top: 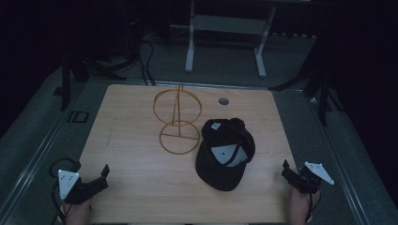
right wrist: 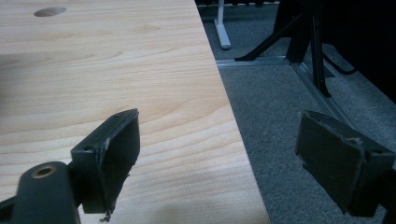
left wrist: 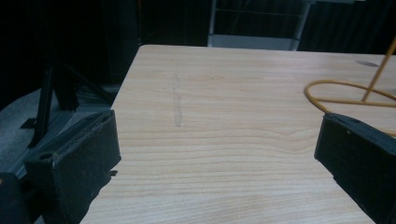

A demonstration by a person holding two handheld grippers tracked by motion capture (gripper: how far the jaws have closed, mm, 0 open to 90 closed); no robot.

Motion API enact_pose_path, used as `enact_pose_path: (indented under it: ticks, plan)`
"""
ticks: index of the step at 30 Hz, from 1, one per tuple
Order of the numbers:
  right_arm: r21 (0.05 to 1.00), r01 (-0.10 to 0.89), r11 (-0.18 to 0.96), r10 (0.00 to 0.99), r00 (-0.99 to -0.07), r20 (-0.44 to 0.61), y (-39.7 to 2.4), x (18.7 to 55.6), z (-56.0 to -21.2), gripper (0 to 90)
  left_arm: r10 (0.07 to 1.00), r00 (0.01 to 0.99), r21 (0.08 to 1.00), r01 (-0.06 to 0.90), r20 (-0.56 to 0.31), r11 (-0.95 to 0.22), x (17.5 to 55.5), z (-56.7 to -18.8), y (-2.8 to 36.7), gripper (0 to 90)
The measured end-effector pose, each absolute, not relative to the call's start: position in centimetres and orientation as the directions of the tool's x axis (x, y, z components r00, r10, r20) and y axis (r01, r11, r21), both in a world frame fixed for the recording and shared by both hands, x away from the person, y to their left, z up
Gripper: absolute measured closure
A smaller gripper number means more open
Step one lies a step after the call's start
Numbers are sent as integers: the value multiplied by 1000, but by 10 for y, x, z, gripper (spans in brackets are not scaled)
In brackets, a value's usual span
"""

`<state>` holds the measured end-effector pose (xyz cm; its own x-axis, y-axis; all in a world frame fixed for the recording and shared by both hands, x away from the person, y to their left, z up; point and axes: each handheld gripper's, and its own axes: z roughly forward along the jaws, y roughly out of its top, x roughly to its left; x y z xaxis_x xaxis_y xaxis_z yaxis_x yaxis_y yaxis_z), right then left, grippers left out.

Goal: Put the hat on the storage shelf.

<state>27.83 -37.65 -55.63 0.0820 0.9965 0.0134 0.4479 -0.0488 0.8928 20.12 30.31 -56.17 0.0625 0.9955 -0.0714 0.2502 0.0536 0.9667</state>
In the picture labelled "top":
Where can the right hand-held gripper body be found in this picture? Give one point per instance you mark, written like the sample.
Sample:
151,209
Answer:
308,178

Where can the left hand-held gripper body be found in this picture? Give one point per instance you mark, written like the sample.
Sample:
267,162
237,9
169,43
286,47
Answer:
82,188

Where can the black baseball cap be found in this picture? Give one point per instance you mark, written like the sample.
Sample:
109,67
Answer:
224,153

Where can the person's left hand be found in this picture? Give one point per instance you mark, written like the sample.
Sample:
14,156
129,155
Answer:
77,213

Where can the person's right hand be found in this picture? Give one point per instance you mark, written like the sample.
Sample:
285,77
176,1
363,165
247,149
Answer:
299,206

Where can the black tripod stand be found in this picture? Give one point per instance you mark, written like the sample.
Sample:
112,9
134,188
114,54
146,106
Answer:
84,68
313,84

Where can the grey table grommet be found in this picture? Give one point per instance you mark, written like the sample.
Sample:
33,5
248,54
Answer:
223,101

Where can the white metal stand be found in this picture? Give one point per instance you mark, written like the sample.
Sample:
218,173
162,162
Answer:
230,34

